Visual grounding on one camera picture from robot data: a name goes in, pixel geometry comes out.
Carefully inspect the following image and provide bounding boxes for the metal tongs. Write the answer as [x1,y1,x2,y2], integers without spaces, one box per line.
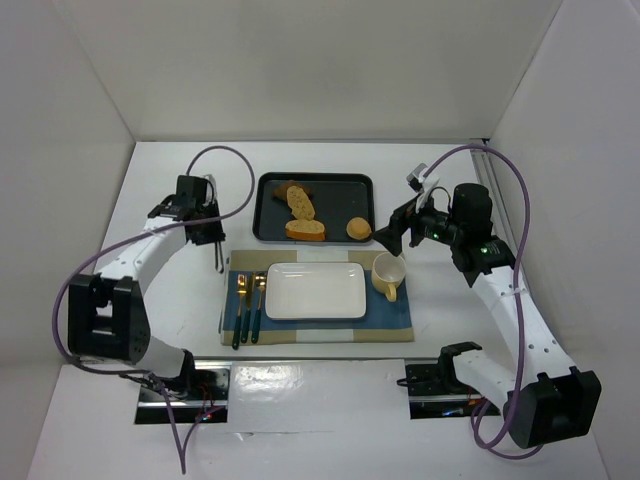
[204,174,226,274]

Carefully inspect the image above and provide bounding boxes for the long bread slice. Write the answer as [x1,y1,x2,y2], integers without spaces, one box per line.
[286,186,315,220]

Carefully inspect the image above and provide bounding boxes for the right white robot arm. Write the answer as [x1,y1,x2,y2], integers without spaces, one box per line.
[373,183,602,449]

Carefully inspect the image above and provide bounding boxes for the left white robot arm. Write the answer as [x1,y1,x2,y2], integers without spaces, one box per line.
[67,175,226,396]

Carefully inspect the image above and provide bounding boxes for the orange crust bread slice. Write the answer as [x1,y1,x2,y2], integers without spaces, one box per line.
[285,220,326,242]

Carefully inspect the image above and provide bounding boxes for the dark brown bread piece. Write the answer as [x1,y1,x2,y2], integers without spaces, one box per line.
[272,180,313,202]

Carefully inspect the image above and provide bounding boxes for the yellow mug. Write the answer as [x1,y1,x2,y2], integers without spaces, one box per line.
[371,252,406,302]

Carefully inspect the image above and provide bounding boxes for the round bun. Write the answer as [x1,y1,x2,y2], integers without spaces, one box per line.
[346,217,372,241]

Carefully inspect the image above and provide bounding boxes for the black baking tray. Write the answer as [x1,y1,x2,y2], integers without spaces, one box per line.
[252,172,375,244]

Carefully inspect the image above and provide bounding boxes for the blue beige placemat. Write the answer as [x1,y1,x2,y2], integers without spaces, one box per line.
[218,250,414,346]

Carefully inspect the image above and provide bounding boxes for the white rectangular plate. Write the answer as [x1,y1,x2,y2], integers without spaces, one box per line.
[265,262,367,321]

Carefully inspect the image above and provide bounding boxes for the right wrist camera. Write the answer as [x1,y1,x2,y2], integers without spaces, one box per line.
[406,163,440,212]

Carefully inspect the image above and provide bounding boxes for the gold fork green handle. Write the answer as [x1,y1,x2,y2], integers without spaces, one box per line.
[231,274,248,350]

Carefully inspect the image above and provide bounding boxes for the gold knife green handle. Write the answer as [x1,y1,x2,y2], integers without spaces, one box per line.
[240,272,256,344]

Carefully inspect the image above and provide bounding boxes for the aluminium rail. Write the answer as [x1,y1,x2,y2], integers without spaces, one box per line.
[470,149,516,250]

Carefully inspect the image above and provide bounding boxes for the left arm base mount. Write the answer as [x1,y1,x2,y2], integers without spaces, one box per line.
[120,361,231,425]

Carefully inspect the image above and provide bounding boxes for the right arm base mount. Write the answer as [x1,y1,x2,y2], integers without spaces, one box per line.
[396,363,484,420]

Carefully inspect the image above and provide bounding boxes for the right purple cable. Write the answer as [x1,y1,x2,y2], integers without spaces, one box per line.
[423,143,547,459]

